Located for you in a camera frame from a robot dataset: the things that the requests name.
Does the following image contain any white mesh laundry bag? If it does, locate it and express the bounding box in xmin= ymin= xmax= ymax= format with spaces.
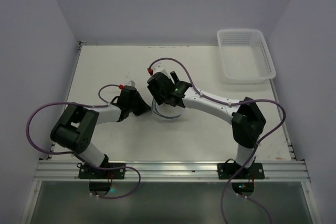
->
xmin=151 ymin=99 xmax=183 ymax=120

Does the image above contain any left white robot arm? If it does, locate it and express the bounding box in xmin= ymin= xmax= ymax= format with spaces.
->
xmin=50 ymin=86 xmax=151 ymax=169

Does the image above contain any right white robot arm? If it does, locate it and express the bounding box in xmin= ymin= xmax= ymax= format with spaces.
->
xmin=147 ymin=72 xmax=266 ymax=168

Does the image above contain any white plastic basket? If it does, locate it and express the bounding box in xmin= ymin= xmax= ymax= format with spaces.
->
xmin=217 ymin=29 xmax=276 ymax=84

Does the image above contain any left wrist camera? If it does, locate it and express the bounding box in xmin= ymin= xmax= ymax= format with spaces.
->
xmin=127 ymin=80 xmax=135 ymax=88

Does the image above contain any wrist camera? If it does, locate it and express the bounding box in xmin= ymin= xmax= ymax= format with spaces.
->
xmin=147 ymin=62 xmax=170 ymax=78
xmin=127 ymin=80 xmax=135 ymax=88

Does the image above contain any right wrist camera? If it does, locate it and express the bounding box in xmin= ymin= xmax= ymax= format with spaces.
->
xmin=147 ymin=62 xmax=170 ymax=78

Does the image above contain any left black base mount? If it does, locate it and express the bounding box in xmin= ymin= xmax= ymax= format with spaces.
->
xmin=77 ymin=156 xmax=126 ymax=197

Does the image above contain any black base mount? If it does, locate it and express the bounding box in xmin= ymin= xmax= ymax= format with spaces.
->
xmin=77 ymin=156 xmax=126 ymax=197
xmin=216 ymin=158 xmax=266 ymax=198

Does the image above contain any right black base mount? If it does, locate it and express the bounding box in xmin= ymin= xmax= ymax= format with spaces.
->
xmin=216 ymin=158 xmax=266 ymax=198

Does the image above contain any aluminium mounting rail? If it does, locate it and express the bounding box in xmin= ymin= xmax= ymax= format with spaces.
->
xmin=34 ymin=161 xmax=310 ymax=183

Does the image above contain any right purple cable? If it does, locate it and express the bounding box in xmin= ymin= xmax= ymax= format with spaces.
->
xmin=146 ymin=58 xmax=287 ymax=224

